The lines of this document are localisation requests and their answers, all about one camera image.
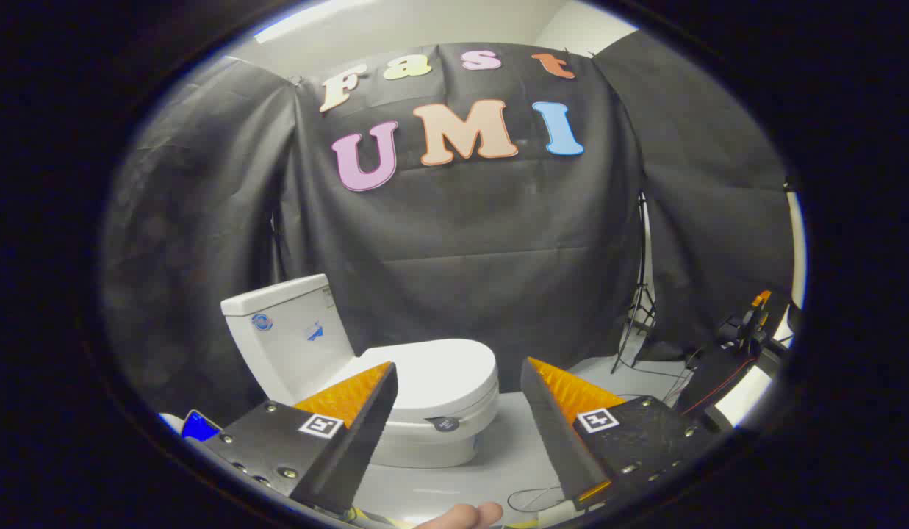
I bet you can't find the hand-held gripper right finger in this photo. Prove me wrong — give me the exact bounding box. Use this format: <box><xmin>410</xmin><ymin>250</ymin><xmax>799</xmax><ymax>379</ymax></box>
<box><xmin>520</xmin><ymin>357</ymin><xmax>722</xmax><ymax>512</ymax></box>

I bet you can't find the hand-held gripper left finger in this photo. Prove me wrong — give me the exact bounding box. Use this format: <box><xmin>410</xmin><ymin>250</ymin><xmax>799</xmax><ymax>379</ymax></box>
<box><xmin>203</xmin><ymin>361</ymin><xmax>398</xmax><ymax>517</ymax></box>

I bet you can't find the white toilet lid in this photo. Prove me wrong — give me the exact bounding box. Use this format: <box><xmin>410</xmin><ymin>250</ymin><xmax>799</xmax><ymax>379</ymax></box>
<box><xmin>348</xmin><ymin>338</ymin><xmax>500</xmax><ymax>433</ymax></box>

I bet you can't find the white toilet with tank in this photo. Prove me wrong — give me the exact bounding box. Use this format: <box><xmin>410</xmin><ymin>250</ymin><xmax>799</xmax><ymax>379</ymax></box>
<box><xmin>220</xmin><ymin>274</ymin><xmax>500</xmax><ymax>469</ymax></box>

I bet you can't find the blue object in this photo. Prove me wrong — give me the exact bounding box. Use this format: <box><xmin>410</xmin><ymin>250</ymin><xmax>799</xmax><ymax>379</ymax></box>
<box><xmin>181</xmin><ymin>410</ymin><xmax>222</xmax><ymax>442</ymax></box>

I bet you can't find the black tripod light stand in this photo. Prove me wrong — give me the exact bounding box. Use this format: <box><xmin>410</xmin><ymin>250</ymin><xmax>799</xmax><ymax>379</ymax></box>
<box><xmin>612</xmin><ymin>192</ymin><xmax>658</xmax><ymax>374</ymax></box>

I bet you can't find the black equipment with orange part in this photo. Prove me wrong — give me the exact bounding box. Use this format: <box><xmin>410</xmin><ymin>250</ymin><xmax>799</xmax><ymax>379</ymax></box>
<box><xmin>675</xmin><ymin>290</ymin><xmax>793</xmax><ymax>434</ymax></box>

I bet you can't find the black backdrop cloth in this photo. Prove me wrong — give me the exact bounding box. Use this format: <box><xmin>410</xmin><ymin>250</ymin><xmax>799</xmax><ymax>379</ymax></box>
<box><xmin>105</xmin><ymin>40</ymin><xmax>797</xmax><ymax>427</ymax></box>

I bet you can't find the thin cable loop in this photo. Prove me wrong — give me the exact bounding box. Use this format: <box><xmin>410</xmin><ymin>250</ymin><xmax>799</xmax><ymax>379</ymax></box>
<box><xmin>507</xmin><ymin>485</ymin><xmax>567</xmax><ymax>514</ymax></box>

